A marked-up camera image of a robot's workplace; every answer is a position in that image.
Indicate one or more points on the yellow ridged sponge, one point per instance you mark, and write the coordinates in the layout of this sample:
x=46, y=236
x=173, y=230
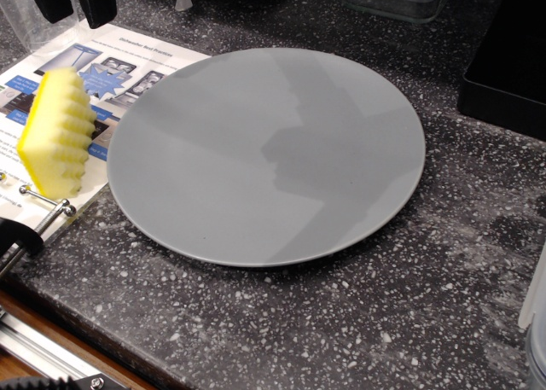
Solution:
x=53, y=146

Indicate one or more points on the grey round plate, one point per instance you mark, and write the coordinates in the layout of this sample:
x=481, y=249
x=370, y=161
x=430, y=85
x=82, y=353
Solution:
x=266, y=157

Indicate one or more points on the clear plastic bag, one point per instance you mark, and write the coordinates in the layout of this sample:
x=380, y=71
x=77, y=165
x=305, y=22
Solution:
x=35, y=32

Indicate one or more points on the laminated dishwasher instruction sheet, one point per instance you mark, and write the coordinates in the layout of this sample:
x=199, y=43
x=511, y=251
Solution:
x=117, y=66

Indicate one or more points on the black metal screw clamp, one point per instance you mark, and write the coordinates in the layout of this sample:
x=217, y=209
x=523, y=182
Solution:
x=19, y=240

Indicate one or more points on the black box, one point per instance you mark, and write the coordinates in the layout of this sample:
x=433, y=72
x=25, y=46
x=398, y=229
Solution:
x=504, y=84

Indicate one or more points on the clear plastic lidded container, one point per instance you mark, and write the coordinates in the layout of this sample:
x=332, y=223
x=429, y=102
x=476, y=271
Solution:
x=532, y=318

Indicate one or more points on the aluminium rail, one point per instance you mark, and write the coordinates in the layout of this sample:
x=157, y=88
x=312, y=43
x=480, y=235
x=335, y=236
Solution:
x=57, y=367

